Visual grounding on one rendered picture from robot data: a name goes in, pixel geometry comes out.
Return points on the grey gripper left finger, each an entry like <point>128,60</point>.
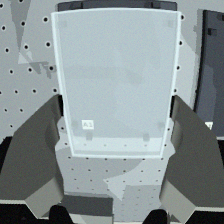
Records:
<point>30,177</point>

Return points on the white control panel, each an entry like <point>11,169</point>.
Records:
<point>89,210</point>

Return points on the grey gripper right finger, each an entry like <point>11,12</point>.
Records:
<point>192,189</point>

